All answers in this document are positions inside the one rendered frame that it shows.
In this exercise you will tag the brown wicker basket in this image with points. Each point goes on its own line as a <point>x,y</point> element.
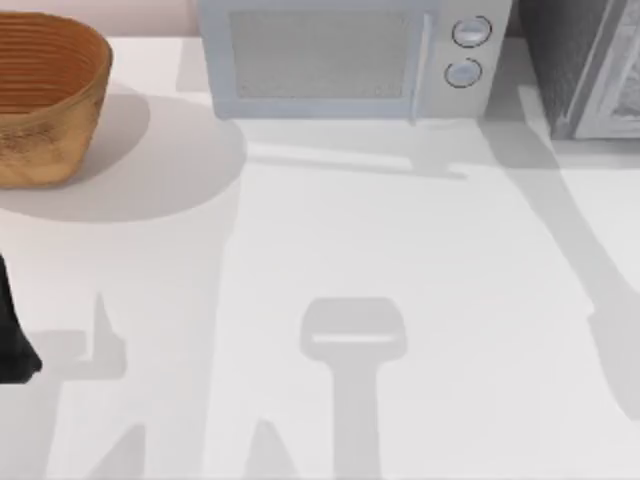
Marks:
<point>45,130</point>

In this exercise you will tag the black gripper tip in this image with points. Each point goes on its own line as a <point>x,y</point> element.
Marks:
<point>12,345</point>

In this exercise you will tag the round microwave knob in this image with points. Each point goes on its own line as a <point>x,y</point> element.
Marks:
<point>463,73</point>
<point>471,31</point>

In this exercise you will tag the pale microwave door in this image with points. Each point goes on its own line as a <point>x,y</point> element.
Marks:
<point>320,55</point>

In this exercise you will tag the pale microwave oven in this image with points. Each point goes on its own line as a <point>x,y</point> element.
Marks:
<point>470,100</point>

